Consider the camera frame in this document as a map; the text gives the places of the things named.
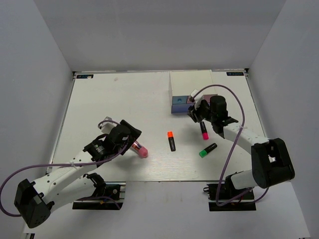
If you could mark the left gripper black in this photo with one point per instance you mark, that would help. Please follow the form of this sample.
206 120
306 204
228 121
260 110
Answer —
133 136

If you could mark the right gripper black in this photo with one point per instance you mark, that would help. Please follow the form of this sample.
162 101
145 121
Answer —
195 113

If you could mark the pink cap pencil tube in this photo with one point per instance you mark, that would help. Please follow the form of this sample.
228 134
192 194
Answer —
139 149

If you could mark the blue wide drawer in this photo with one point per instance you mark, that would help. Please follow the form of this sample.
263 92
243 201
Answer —
180 108

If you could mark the light blue small drawer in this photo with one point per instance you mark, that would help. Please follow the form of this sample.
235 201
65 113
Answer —
179 100

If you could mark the orange cap highlighter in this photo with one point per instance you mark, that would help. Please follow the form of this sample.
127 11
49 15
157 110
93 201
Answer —
171 141

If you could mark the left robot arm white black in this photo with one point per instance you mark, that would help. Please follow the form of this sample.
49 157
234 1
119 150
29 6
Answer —
36 200

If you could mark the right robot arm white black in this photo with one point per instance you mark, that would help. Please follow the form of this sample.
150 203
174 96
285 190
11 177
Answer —
270 161

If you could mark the pink cap highlighter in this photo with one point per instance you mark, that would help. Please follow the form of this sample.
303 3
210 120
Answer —
204 132

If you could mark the white drawer organizer box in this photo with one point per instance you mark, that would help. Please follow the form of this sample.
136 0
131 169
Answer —
182 83

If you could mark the green cap highlighter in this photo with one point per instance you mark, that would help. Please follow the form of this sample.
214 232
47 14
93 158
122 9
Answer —
207 150

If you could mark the right corner label sticker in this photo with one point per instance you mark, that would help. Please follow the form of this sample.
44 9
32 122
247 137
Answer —
235 73

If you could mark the corner label sticker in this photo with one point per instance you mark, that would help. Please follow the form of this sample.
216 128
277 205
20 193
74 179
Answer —
85 76
235 73

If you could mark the left corner label sticker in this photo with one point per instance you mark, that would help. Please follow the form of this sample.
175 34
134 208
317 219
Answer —
85 76

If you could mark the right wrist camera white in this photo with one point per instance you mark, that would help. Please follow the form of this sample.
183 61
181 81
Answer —
196 96

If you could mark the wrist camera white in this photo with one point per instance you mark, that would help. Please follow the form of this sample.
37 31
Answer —
196 96
106 125

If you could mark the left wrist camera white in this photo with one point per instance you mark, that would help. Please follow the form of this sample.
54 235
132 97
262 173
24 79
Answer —
106 125

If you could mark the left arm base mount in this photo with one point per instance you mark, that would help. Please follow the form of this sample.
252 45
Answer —
107 198

